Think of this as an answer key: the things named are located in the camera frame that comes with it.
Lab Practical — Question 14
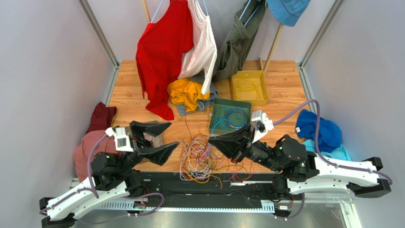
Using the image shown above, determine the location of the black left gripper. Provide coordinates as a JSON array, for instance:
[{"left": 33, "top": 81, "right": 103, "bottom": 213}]
[{"left": 117, "top": 121, "right": 181, "bottom": 175}]

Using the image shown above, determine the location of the multicolour cable pile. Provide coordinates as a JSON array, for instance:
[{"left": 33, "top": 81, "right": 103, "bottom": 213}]
[{"left": 178, "top": 114, "right": 254, "bottom": 190}]

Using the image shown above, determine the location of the yellow cable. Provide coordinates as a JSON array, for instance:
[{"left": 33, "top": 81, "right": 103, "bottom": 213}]
[{"left": 233, "top": 77, "right": 269, "bottom": 101}]

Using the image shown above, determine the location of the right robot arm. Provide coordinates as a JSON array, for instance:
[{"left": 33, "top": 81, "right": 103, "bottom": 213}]
[{"left": 208, "top": 110, "right": 393, "bottom": 199}]

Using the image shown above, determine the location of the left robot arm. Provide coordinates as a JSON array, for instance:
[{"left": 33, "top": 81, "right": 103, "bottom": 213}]
[{"left": 39, "top": 121, "right": 180, "bottom": 228}]

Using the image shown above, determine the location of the grey plastic tray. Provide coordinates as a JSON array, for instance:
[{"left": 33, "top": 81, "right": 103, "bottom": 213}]
[{"left": 134, "top": 120, "right": 163, "bottom": 148}]

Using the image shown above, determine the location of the green plastic tray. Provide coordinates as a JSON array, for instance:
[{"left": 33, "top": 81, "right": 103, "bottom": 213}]
[{"left": 209, "top": 98, "right": 251, "bottom": 136}]

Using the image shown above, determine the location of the grey-blue cloth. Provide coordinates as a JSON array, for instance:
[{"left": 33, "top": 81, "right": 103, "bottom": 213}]
[{"left": 175, "top": 84, "right": 219, "bottom": 116}]

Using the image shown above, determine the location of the yellow crumpled garment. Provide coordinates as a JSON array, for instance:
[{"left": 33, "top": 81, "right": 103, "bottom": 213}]
[{"left": 167, "top": 78, "right": 210, "bottom": 112}]

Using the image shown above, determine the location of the maroon cloth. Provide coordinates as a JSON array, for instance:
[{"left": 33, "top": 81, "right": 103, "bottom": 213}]
[{"left": 86, "top": 102, "right": 117, "bottom": 133}]

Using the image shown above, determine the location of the yellow plastic tray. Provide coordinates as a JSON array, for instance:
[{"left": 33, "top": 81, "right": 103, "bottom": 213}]
[{"left": 230, "top": 70, "right": 269, "bottom": 106}]

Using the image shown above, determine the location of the dusty pink cloth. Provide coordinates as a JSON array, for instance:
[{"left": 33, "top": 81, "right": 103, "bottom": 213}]
[{"left": 72, "top": 130, "right": 123, "bottom": 182}]

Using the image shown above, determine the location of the red hanging shirt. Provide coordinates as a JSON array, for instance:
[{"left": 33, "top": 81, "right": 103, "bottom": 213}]
[{"left": 135, "top": 0, "right": 194, "bottom": 121}]

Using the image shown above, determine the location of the white hanging tank top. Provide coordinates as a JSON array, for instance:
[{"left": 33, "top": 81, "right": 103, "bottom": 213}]
[{"left": 178, "top": 0, "right": 217, "bottom": 95}]

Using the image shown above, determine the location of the dark blue cloth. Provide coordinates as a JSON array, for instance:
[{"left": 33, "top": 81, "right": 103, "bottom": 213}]
[{"left": 296, "top": 110, "right": 342, "bottom": 153}]

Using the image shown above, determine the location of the turquoise cloth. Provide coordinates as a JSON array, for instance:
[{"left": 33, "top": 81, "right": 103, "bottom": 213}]
[{"left": 301, "top": 139, "right": 352, "bottom": 161}]

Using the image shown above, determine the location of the olive green hanging garment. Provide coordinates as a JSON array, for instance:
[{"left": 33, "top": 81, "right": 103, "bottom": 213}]
[{"left": 212, "top": 0, "right": 266, "bottom": 82}]

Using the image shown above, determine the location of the wooden rack pole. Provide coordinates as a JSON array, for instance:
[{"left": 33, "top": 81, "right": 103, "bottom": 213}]
[{"left": 258, "top": 23, "right": 284, "bottom": 76}]

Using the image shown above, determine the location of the light blue bucket hat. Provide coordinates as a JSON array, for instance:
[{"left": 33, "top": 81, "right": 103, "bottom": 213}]
[{"left": 266, "top": 0, "right": 311, "bottom": 27}]

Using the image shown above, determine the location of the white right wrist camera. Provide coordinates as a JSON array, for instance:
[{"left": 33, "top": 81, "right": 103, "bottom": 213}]
[{"left": 251, "top": 110, "right": 274, "bottom": 143}]

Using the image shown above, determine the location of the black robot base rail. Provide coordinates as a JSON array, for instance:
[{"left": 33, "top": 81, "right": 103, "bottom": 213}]
[{"left": 39, "top": 171, "right": 392, "bottom": 228}]

